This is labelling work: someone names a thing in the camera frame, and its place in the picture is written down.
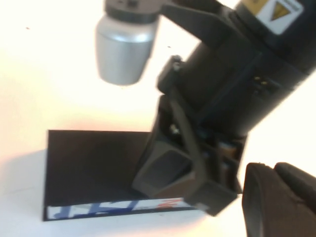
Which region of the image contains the black right camera mount bracket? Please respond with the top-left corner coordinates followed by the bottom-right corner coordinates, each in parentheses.
top-left (160, 3), bottom-right (238, 50)

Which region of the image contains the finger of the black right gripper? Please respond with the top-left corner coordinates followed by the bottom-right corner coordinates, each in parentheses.
top-left (170, 86), bottom-right (238, 217)
top-left (132, 95), bottom-right (196, 198)

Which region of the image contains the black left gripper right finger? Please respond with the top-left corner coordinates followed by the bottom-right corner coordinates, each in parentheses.
top-left (273, 161), bottom-right (316, 215)

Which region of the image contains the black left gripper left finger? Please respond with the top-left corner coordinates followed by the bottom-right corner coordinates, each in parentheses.
top-left (241, 162), bottom-right (316, 237)

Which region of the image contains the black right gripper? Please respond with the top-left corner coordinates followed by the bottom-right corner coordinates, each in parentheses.
top-left (156, 0), bottom-right (316, 185)

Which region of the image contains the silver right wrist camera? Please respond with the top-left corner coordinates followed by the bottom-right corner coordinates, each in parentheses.
top-left (94, 0), bottom-right (159, 87)

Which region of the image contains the black glasses case blue print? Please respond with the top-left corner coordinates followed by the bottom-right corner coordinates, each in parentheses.
top-left (42, 129), bottom-right (248, 222)

